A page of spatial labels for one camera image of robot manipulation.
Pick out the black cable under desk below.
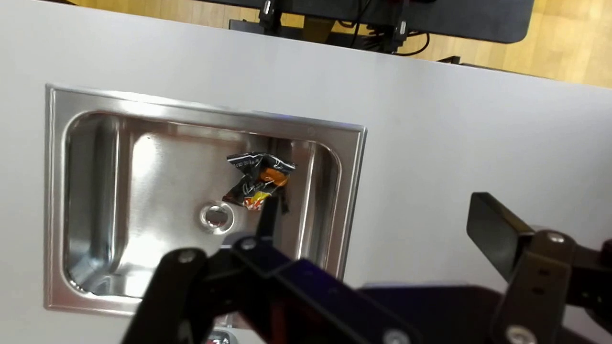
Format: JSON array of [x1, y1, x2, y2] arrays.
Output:
[[355, 0, 435, 59]]

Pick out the round metal sink drain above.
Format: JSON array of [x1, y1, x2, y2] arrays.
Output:
[[196, 200, 238, 237]]

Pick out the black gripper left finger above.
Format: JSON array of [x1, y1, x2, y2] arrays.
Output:
[[120, 196, 309, 344]]

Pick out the black snack chip pack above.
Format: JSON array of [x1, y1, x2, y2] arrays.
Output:
[[225, 151, 298, 214]]

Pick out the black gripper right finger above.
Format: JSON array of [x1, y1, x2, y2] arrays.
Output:
[[466, 189, 612, 344]]

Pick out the stainless steel sink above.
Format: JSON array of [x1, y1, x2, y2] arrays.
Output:
[[43, 82, 368, 317]]

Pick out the black equipment at top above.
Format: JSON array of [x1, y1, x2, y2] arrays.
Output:
[[202, 0, 535, 45]]

